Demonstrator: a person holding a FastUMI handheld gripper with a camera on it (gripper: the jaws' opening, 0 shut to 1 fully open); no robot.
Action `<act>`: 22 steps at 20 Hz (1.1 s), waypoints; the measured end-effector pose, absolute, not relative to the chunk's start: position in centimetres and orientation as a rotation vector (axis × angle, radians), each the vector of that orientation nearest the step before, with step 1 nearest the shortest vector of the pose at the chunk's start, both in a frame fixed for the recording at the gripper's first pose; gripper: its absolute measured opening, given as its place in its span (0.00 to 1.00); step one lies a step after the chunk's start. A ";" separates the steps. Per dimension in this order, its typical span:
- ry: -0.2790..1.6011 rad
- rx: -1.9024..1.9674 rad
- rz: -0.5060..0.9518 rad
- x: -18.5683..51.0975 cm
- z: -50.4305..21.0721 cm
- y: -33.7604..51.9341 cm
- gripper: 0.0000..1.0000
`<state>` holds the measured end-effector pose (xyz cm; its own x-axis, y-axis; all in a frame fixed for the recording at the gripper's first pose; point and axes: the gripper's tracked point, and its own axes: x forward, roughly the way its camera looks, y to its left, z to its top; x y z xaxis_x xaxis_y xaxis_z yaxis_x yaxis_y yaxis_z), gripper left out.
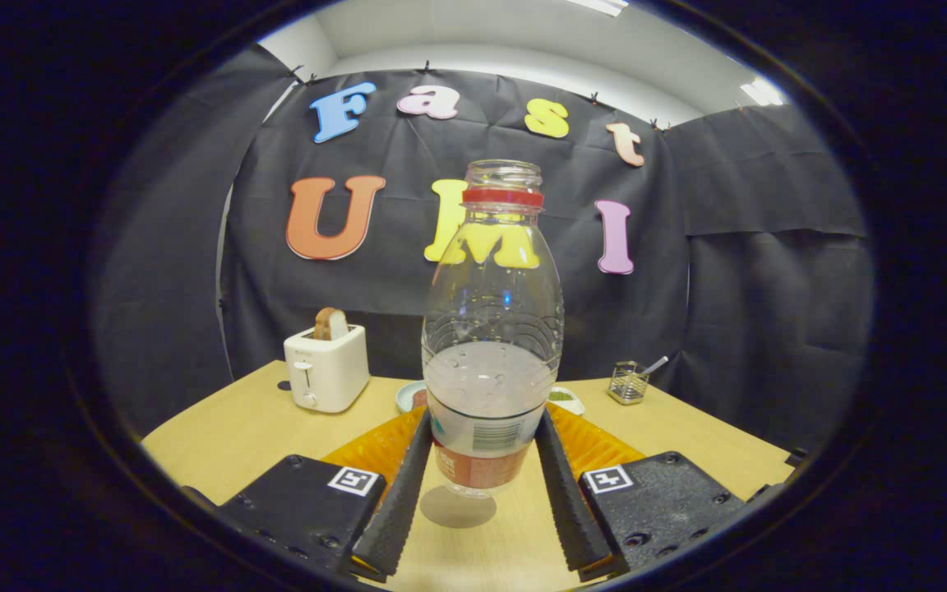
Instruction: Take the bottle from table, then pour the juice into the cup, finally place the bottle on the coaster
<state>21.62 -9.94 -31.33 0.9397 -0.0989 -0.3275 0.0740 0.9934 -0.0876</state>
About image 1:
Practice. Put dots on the black table edge bracket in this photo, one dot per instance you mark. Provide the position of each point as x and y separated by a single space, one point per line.
797 456

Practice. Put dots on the wooden table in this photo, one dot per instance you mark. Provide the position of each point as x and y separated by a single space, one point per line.
235 436

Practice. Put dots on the small white dish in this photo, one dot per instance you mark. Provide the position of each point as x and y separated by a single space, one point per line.
565 401

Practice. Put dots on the toasted bread slice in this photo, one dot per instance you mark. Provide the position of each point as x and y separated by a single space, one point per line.
330 323

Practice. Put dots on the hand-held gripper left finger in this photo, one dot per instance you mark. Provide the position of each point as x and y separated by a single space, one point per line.
399 510

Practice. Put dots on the white toaster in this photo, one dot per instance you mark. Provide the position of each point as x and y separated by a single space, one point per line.
325 370

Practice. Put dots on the small ceiling light panel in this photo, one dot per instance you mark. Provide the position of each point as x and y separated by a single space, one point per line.
761 92

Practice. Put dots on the brown meat piece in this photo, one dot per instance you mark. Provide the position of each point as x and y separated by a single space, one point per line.
419 400

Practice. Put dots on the round pale green plate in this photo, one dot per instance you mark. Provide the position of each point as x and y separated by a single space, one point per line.
404 399

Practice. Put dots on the clear plastic juice bottle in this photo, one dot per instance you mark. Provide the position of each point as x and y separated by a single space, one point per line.
490 386

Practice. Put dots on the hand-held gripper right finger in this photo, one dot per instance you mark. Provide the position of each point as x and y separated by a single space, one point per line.
564 510

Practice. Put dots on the long ceiling light panel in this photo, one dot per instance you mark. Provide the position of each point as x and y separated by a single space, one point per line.
601 6

